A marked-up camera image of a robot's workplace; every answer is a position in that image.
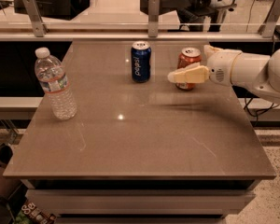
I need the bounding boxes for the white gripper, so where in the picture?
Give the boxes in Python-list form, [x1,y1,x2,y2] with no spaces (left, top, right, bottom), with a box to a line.
[167,45,242,86]

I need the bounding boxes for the red coke can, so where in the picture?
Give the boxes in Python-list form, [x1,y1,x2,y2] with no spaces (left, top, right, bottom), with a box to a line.
[175,47,202,91]

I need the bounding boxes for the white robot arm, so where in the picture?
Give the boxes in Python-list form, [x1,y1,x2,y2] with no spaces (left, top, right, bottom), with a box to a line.
[167,45,280,105]

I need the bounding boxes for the blue pepsi can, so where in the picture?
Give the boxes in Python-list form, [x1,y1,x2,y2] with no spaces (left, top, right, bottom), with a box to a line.
[131,41,151,83]

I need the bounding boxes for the clear plastic water bottle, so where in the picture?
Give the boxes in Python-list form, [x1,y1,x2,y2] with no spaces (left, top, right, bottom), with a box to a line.
[35,47,77,120]

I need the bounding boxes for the black office chair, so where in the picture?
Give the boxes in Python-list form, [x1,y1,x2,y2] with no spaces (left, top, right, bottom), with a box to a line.
[139,0,280,33]

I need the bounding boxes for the colourful snack bag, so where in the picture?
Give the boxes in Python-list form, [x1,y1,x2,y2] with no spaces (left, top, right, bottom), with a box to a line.
[13,201,56,224]

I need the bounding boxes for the brown bin with hole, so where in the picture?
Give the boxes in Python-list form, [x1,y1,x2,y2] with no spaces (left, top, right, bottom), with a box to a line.
[0,144,21,200]

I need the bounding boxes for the black cable at right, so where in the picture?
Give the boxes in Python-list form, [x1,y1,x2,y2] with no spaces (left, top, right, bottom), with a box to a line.
[243,91,280,118]

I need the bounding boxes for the right metal rail bracket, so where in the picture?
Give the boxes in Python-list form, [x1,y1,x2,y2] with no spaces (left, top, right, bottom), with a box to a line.
[259,0,280,38]

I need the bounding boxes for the metal rail bracket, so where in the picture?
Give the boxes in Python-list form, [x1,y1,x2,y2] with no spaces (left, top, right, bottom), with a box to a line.
[22,0,48,37]
[259,0,280,38]
[148,0,160,37]

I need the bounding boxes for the middle metal rail bracket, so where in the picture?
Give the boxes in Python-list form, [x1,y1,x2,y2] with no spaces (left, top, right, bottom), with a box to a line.
[148,0,160,37]

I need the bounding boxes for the left metal rail bracket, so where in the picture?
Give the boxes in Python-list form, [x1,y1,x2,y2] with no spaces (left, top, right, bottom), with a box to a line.
[22,0,48,37]

